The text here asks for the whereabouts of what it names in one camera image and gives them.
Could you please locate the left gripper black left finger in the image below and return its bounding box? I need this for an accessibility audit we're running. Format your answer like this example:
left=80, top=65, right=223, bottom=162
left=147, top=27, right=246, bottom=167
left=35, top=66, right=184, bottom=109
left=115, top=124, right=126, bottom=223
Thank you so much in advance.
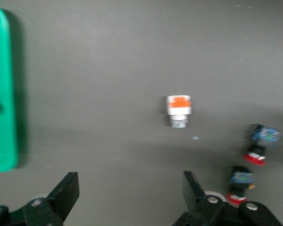
left=22, top=171, right=80, bottom=226

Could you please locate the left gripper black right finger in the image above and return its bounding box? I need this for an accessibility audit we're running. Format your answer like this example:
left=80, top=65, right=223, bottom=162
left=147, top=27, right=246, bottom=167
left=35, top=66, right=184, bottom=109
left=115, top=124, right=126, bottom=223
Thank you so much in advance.
left=173, top=170, right=227, bottom=226

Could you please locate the green plastic tray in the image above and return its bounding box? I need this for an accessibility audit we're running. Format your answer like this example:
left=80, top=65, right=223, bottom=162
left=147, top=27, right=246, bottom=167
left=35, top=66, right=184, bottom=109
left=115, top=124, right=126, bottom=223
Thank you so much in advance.
left=0, top=1, right=20, bottom=172

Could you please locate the dark grey table mat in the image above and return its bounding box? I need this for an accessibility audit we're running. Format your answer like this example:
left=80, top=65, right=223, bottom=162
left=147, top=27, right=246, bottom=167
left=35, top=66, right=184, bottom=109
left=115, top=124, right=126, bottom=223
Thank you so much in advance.
left=0, top=0, right=283, bottom=226

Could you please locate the red push button switch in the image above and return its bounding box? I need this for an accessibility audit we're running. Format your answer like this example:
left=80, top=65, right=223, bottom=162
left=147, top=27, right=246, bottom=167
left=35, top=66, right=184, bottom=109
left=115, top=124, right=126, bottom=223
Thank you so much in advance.
left=242, top=123, right=282, bottom=167
left=226, top=165, right=255, bottom=208

